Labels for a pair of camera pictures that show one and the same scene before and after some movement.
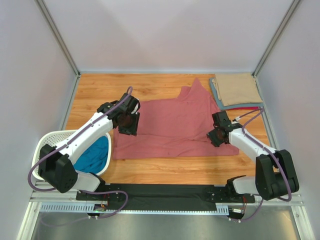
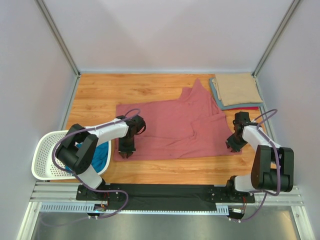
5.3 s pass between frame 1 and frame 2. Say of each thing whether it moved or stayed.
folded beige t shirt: stayed
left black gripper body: moved
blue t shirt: stayed
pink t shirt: stayed
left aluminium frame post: stayed
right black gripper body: moved
